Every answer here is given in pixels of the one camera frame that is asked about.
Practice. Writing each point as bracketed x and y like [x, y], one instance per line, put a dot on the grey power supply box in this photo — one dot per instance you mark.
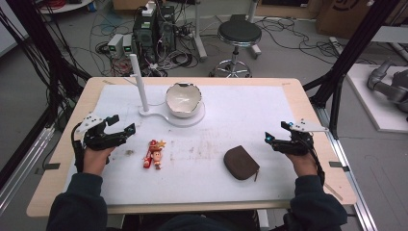
[127, 45]
[114, 45]

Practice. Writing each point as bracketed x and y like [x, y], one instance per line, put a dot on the white bowl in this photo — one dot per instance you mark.
[183, 99]

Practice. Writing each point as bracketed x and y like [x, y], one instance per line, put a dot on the wooden table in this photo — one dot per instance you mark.
[61, 179]

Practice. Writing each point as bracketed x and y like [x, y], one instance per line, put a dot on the black round stool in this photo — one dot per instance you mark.
[239, 41]

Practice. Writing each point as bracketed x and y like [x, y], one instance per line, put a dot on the white power strip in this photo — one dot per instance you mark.
[149, 9]

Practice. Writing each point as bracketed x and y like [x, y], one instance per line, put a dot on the cardboard box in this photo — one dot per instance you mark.
[349, 16]

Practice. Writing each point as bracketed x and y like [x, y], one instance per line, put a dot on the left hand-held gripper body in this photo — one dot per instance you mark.
[100, 137]

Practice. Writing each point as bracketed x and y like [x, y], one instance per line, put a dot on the white table mat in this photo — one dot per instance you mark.
[179, 144]

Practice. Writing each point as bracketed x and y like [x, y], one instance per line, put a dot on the white platform board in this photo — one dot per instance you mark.
[378, 106]

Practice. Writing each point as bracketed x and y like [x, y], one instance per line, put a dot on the person's right hand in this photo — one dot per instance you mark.
[300, 163]

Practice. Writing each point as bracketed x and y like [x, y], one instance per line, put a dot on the person's left hand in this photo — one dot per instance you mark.
[95, 159]

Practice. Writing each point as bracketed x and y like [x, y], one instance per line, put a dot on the black frame post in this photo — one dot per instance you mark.
[349, 54]
[41, 48]

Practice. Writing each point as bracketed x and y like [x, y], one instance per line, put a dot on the brown zipper pouch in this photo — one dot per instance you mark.
[241, 162]

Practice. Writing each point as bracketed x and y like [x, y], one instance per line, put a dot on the white stand with pole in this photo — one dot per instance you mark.
[166, 113]

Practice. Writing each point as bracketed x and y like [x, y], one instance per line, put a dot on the black computer tower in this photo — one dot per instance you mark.
[154, 32]

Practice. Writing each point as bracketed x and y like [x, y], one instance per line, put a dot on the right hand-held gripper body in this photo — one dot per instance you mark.
[298, 138]

